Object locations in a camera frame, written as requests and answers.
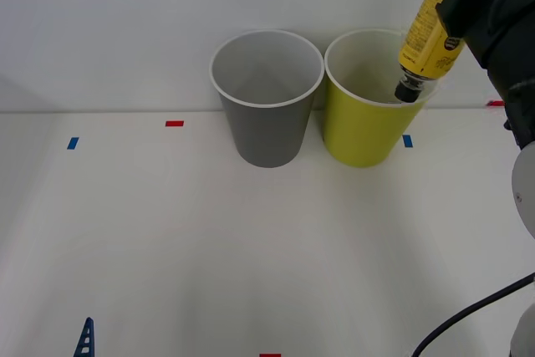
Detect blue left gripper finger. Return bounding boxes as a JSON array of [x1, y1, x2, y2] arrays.
[[73, 317, 94, 357]]

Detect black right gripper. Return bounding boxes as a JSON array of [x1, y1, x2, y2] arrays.
[[435, 0, 535, 69]]

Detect yellow bottle with black cap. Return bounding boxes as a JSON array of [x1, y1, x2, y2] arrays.
[[395, 0, 466, 105]]

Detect yellow-green plastic waste bin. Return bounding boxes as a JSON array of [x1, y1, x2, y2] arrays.
[[323, 28, 442, 169]]

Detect grey plastic waste bin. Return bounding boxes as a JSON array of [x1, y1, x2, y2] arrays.
[[208, 29, 326, 169]]

